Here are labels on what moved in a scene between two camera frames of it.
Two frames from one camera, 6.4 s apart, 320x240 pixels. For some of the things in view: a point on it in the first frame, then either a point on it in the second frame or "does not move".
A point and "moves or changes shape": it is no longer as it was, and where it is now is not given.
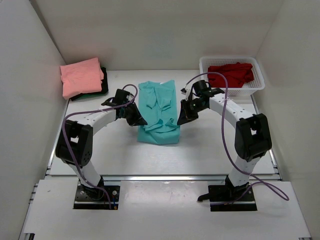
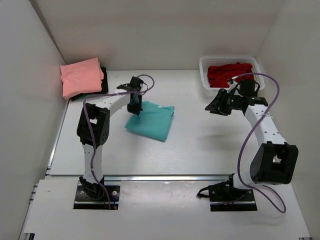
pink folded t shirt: [82, 76] does not move
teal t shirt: [158, 104] moves or changes shape
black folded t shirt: [104, 86] does not move
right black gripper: [185, 115] -> [217, 106]
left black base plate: [83, 201] does not move
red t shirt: [237, 74] does not move
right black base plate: [218, 194] does not move
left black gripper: [137, 119] -> [135, 110]
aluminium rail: [74, 178] does not move
